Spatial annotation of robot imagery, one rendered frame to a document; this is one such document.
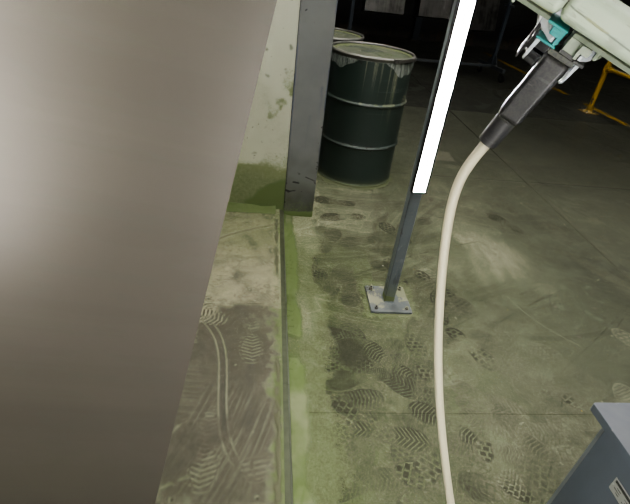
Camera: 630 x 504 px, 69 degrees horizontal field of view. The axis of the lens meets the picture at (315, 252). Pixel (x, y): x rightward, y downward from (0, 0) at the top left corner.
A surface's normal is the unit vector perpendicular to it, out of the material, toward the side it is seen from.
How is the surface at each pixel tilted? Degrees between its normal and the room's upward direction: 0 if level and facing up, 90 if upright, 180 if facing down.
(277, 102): 90
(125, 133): 90
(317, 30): 90
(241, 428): 0
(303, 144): 90
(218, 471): 0
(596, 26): 99
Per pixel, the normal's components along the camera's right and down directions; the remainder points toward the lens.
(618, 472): -0.99, -0.05
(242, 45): 0.17, 0.55
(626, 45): -0.46, 0.58
